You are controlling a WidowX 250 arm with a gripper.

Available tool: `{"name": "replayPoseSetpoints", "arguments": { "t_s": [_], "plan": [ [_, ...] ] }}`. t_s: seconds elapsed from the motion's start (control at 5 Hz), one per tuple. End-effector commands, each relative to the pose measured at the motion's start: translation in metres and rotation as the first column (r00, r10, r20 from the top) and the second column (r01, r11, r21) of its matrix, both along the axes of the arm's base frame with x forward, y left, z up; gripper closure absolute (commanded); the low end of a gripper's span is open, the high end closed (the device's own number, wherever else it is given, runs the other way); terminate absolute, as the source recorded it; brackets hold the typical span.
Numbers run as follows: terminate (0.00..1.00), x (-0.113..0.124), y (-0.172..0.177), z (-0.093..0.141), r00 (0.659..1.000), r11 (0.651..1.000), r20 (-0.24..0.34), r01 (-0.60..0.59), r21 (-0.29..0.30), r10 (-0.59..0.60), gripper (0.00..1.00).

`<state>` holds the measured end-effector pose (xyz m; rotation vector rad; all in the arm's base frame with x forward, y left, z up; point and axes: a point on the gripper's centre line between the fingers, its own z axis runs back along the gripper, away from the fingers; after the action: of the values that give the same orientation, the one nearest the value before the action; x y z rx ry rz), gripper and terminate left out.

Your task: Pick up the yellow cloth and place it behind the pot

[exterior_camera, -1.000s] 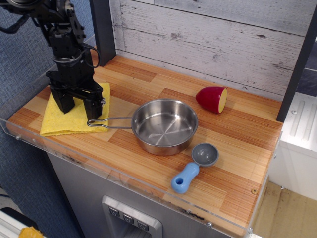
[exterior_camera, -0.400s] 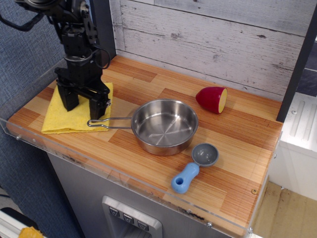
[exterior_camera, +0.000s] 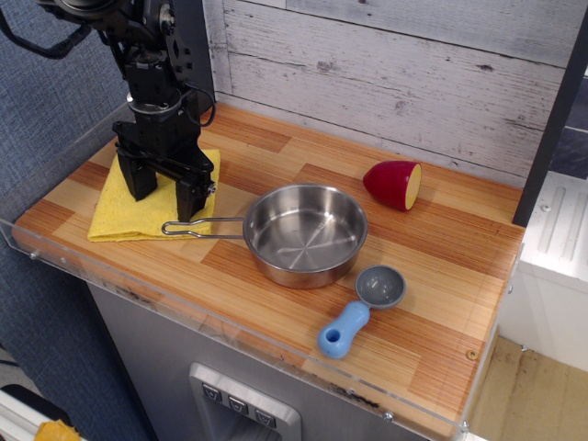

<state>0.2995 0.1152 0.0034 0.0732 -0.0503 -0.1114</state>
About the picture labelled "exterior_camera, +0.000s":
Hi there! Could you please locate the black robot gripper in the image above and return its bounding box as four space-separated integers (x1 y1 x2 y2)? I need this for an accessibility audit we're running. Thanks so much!
112 89 216 221

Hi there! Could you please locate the yellow cloth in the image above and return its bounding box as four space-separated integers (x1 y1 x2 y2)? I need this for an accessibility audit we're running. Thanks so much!
86 147 221 243

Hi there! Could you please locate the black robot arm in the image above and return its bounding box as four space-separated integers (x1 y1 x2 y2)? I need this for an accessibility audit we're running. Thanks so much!
40 1 216 222

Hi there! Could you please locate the stainless steel pot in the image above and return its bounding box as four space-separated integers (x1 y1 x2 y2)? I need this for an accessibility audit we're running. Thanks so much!
161 183 368 289

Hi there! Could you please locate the grey toy fridge cabinet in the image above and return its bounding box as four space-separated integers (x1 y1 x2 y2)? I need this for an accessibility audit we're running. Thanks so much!
90 286 420 440

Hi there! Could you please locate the silver dispenser button panel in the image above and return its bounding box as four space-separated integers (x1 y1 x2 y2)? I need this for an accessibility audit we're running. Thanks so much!
189 362 302 440

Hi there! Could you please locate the red yellow toy fruit half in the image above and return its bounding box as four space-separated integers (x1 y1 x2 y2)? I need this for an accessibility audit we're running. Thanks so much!
363 160 422 211

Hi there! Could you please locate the blue grey toy scoop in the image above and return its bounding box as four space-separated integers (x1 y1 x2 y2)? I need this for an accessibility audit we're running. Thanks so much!
317 265 407 359

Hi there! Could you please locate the clear acrylic table guard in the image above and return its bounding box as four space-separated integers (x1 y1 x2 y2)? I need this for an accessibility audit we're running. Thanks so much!
0 63 526 441

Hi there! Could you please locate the white toy sink counter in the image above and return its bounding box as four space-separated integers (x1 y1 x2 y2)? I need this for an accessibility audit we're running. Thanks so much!
498 172 587 370

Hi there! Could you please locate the dark grey left post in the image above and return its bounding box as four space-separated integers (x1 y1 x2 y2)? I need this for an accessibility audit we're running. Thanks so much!
177 0 216 127

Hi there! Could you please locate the dark grey post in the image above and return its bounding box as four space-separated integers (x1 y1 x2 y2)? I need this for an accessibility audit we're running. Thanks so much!
177 0 216 127
512 12 587 227

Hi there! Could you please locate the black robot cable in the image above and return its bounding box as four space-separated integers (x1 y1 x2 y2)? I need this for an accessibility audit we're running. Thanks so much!
0 8 93 60

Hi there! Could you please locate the dark grey right post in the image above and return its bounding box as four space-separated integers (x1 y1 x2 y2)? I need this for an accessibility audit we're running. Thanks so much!
512 12 587 227

